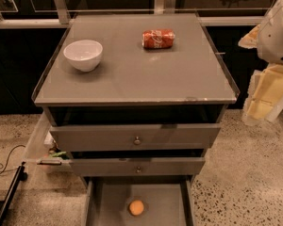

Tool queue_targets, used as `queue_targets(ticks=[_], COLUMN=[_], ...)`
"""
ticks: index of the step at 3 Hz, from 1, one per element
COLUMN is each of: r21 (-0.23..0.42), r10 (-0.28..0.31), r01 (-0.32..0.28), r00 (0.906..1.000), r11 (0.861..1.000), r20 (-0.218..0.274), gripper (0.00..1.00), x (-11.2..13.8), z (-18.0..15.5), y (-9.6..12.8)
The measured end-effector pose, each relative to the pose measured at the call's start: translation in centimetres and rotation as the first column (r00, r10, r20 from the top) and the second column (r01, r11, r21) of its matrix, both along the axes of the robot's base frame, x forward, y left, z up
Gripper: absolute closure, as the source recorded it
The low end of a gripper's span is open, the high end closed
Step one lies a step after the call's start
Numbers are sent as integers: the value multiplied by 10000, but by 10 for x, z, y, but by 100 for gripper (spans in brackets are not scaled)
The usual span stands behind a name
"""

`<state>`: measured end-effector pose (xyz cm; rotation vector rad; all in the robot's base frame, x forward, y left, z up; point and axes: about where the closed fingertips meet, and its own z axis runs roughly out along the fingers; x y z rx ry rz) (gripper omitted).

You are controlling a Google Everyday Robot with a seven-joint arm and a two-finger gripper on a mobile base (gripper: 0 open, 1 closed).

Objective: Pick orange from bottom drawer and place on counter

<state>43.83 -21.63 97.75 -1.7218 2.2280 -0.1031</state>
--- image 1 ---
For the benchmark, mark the orange fruit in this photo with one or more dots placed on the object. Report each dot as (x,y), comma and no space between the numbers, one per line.
(136,207)

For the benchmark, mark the grey top drawer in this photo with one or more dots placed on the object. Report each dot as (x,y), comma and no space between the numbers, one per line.
(89,138)

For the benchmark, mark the red soda can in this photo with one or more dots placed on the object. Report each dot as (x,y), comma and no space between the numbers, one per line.
(158,38)

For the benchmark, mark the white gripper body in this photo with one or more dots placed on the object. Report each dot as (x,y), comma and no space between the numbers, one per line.
(277,38)

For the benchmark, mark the grey drawer cabinet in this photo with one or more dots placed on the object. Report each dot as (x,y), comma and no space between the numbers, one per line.
(185,84)

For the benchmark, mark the metal railing frame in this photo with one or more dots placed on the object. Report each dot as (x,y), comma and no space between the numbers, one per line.
(60,13)

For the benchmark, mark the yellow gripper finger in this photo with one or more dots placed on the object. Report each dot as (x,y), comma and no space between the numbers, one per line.
(250,40)
(265,96)

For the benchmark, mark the black stand base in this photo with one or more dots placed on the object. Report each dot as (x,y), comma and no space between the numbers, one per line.
(20,175)

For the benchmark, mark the clear plastic side bin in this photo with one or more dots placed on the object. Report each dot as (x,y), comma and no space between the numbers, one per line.
(37,150)

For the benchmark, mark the grey middle drawer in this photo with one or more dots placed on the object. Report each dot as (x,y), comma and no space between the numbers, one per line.
(137,166)

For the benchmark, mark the white ceramic bowl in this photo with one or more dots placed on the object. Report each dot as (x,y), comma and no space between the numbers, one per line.
(84,55)

